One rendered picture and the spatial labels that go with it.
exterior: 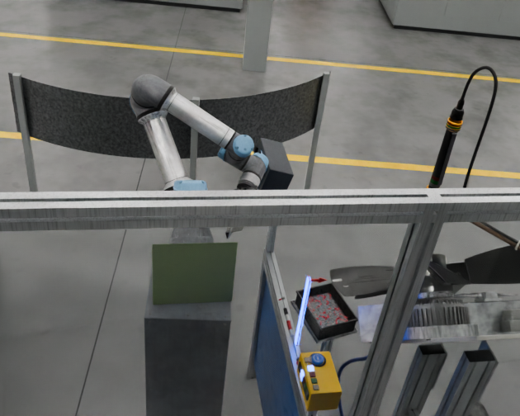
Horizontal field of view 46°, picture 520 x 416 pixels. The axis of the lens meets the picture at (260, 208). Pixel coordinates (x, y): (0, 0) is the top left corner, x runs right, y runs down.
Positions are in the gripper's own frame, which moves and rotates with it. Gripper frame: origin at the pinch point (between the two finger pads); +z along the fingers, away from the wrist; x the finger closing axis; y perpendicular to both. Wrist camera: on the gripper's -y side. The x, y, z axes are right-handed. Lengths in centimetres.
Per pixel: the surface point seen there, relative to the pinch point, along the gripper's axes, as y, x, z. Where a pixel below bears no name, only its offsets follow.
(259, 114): -65, 72, -144
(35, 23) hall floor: -426, 105, -332
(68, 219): 47, -99, 75
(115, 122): -131, 37, -97
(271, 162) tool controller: 0.0, 11.1, -44.3
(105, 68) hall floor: -303, 126, -272
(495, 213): 100, -71, 45
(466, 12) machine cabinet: -21, 291, -585
